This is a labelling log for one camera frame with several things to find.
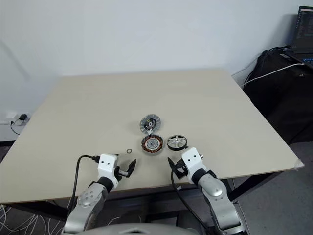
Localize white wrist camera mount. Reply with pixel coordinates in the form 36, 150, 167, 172
97, 153, 121, 189
180, 146, 208, 183

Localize thin black adapter cable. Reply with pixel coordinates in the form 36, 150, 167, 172
10, 120, 21, 135

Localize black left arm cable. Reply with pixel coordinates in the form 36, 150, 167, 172
69, 154, 100, 216

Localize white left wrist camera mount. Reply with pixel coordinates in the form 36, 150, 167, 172
97, 153, 121, 189

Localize silver robot torso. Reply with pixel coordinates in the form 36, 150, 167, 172
80, 221, 245, 235

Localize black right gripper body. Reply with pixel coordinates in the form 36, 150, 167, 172
174, 158, 188, 180

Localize white wall power strip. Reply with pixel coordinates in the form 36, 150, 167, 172
0, 111, 31, 126

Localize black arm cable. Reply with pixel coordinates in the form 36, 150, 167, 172
170, 168, 213, 232
69, 154, 100, 216

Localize black side table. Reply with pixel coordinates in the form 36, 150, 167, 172
243, 50, 313, 144

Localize black laptop cables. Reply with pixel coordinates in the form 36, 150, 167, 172
268, 45, 293, 53

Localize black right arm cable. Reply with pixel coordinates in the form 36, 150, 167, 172
170, 168, 213, 232

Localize black silver rotor ring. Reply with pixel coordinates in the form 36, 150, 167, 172
166, 135, 188, 151

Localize black table frame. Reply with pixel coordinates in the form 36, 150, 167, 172
0, 171, 301, 221

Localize silver motor end cap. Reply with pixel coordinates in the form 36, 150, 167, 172
139, 114, 161, 135

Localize black open laptop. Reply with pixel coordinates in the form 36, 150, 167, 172
288, 6, 313, 66

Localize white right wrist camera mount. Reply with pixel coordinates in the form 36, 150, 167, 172
180, 146, 208, 183

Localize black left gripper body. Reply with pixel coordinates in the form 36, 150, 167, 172
114, 165, 131, 182

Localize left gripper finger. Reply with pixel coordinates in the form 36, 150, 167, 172
125, 158, 137, 176

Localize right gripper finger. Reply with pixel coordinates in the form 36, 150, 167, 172
167, 157, 178, 173

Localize white cable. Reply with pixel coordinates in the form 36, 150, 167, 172
243, 63, 305, 86

